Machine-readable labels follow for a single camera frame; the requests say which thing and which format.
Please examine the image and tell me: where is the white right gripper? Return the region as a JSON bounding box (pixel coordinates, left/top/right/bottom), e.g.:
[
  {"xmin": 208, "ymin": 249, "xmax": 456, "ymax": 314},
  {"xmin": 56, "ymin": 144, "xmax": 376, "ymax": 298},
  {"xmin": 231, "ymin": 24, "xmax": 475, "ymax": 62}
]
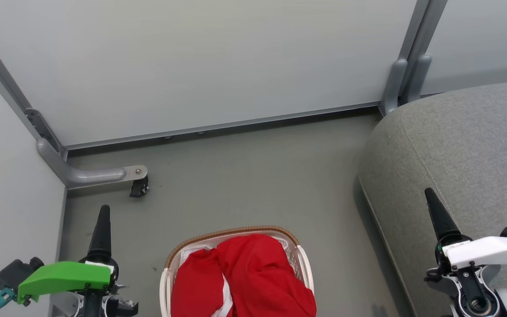
[{"xmin": 424, "ymin": 188, "xmax": 507, "ymax": 317}]

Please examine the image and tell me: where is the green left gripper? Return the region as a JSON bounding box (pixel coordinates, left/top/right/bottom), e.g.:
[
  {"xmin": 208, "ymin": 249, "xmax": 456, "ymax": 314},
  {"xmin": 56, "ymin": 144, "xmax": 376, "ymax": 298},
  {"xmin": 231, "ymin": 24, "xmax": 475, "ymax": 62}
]
[{"xmin": 17, "ymin": 205, "xmax": 139, "ymax": 317}]

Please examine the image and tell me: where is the red shirt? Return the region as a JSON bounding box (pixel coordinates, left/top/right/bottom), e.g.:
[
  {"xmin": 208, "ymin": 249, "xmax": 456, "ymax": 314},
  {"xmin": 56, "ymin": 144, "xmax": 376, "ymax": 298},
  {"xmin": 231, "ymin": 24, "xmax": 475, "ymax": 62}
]
[{"xmin": 170, "ymin": 234, "xmax": 317, "ymax": 317}]

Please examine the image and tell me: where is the grey fabric sofa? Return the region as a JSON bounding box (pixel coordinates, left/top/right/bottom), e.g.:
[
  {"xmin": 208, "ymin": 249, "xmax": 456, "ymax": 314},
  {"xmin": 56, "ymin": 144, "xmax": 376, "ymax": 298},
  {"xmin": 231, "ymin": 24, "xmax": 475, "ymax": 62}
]
[{"xmin": 358, "ymin": 78, "xmax": 507, "ymax": 317}]

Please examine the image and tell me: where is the black caster wheel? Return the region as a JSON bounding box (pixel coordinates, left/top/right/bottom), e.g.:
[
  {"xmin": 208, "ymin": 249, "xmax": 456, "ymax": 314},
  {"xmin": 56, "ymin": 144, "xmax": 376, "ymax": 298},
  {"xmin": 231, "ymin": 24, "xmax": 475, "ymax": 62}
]
[{"xmin": 129, "ymin": 175, "xmax": 150, "ymax": 199}]

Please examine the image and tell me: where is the grey partition support leg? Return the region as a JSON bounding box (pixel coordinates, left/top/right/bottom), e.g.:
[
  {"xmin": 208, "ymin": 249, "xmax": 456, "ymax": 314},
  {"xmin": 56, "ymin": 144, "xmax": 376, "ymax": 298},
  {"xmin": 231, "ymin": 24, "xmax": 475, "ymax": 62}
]
[{"xmin": 37, "ymin": 137, "xmax": 149, "ymax": 190}]

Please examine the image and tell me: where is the white laundry basket brown rim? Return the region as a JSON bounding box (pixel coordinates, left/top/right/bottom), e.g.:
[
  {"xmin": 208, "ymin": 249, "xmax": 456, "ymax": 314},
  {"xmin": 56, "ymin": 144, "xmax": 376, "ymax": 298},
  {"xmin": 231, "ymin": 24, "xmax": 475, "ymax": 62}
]
[{"xmin": 160, "ymin": 225, "xmax": 315, "ymax": 317}]

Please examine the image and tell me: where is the dark metal hinge bracket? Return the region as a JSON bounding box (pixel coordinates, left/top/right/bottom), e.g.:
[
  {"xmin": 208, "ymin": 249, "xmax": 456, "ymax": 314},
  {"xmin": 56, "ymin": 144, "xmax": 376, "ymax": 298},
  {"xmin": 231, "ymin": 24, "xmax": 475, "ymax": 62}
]
[{"xmin": 25, "ymin": 108, "xmax": 67, "ymax": 155}]

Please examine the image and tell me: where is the grey partition foot post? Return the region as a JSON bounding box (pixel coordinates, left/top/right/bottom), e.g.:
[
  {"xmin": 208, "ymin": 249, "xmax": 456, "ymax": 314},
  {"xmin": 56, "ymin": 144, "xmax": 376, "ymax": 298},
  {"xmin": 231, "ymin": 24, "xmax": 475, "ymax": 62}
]
[
  {"xmin": 381, "ymin": 58, "xmax": 408, "ymax": 116},
  {"xmin": 405, "ymin": 53, "xmax": 433, "ymax": 104}
]

